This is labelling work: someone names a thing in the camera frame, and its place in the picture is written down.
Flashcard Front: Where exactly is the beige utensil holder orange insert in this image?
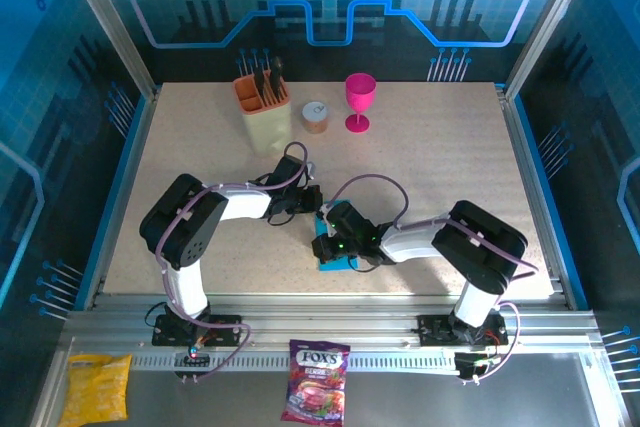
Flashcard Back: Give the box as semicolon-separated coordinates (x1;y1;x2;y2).
233;74;294;157

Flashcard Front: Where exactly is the small round can white lid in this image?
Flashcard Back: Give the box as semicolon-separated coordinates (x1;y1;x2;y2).
301;101;330;135

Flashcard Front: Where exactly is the pink plastic goblet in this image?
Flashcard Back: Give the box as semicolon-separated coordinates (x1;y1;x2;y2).
344;72;377;135

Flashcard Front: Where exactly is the purple Fox's candy bag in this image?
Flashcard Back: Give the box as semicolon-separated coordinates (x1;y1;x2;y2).
280;339;351;423

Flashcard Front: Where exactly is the yellow snack bag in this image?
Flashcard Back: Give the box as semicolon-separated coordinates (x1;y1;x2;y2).
59;354;134;423

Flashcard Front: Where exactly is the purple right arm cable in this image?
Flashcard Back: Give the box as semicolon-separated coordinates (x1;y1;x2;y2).
327;174;539;386

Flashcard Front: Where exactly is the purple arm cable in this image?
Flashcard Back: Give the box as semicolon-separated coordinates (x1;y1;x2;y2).
327;174;539;386
154;141;314;386

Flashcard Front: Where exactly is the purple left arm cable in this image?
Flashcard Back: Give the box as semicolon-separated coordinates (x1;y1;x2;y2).
154;141;314;386

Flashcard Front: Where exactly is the aluminium front rail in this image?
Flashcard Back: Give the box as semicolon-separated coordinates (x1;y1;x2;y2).
64;291;601;351

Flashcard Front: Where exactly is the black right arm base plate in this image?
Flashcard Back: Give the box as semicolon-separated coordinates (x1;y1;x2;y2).
417;314;509;347

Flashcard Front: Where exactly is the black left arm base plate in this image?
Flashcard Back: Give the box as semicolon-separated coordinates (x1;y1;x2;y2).
152;313;242;347

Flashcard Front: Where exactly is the slotted white cable duct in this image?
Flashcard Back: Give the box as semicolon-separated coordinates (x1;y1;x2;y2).
130;352;460;373

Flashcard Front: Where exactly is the aluminium frame post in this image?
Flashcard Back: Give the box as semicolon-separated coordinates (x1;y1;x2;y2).
502;0;601;98
54;0;162;101

